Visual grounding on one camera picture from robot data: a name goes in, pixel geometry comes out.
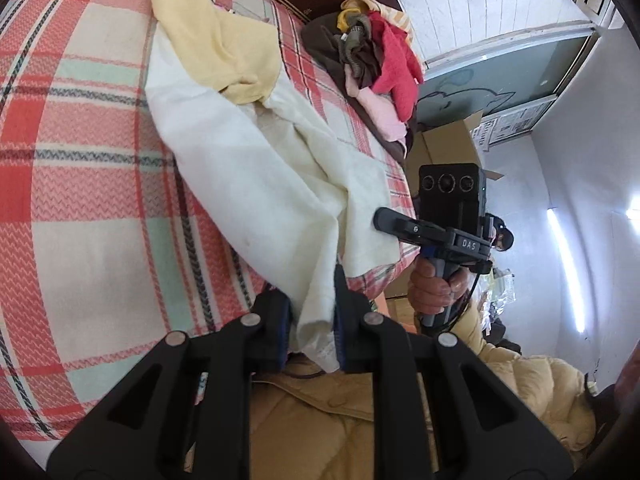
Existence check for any upper cardboard box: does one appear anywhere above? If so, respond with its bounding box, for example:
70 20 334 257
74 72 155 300
404 112 504 214

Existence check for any dark brown garment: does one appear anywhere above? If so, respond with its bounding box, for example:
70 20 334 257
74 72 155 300
300 12 418 165

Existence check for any white wall poster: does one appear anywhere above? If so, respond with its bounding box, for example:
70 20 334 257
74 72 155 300
477 94 558 152

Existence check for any pink quilted garment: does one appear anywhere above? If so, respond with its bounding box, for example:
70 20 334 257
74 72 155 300
345 70 407 142

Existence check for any person's right hand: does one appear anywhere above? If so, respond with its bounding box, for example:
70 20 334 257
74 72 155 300
407 257 470 315

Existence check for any right forearm yellow sleeve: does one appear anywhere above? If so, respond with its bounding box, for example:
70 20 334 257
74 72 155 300
434 272 521 363

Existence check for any yellow striped garment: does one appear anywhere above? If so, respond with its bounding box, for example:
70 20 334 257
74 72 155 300
336 0 414 46

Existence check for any red plaid bed sheet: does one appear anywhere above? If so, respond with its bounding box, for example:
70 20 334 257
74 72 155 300
1 0 412 441

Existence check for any white and yellow sweatshirt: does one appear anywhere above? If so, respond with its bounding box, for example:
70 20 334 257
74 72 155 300
145 0 400 372

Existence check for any grey knit garment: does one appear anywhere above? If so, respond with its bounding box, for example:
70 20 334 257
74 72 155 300
338 13 371 67

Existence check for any maroon garment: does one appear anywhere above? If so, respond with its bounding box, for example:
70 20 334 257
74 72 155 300
345 40 384 89

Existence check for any yellow puffer jacket torso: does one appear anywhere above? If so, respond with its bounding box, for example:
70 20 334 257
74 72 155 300
228 328 597 479

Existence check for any red knit sweater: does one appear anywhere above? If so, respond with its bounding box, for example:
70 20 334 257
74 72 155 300
368 11 424 122

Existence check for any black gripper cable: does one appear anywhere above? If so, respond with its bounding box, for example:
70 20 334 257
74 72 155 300
439 259 497 336

